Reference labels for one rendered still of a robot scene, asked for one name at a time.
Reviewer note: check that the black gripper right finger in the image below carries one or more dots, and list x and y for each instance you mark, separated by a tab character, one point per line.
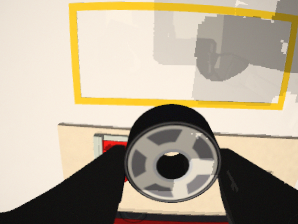
253	196

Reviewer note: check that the black wheel with grey hub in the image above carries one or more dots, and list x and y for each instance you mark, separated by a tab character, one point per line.
171	128

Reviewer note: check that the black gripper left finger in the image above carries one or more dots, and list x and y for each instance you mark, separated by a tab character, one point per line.
89	196

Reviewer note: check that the yellow rectangular outline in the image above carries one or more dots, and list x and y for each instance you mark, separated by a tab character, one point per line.
74	7

